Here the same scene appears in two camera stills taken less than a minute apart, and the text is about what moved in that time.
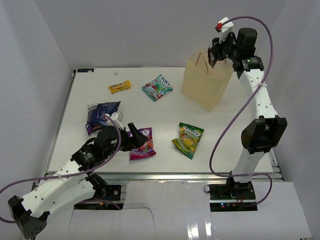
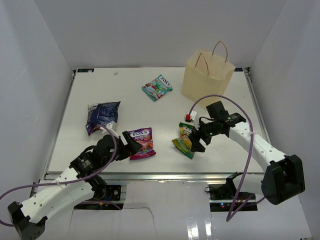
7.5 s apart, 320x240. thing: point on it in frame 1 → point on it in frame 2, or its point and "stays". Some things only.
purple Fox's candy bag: x=145 y=150 stays
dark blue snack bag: x=95 y=111 stays
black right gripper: x=217 y=47 → x=196 y=145
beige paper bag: x=206 y=85 stays
